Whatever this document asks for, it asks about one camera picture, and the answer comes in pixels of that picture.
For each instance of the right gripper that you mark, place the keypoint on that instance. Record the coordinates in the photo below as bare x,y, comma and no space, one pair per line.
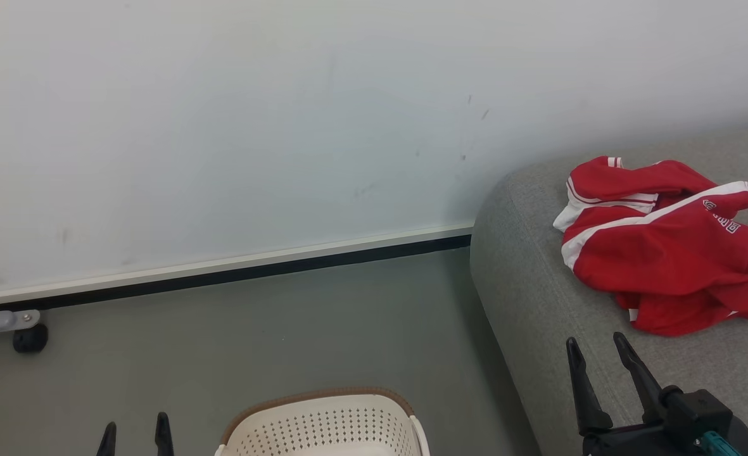
640,443

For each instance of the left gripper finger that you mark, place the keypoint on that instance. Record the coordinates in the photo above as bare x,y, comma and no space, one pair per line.
107,443
164,437

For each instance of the red white-striped sports garment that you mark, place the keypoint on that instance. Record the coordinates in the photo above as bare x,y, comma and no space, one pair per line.
665,253

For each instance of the cream laundry basket brown rim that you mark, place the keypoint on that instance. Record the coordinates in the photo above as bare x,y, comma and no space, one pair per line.
323,424

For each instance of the grey fabric sofa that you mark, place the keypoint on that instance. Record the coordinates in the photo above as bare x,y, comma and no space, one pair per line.
538,285

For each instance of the black caster wheel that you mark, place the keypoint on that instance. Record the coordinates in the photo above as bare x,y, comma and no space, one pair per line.
30,339

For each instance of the white and black baseboard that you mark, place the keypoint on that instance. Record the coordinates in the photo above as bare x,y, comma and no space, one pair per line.
221,269

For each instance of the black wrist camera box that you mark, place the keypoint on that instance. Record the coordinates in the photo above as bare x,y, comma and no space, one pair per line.
703,408

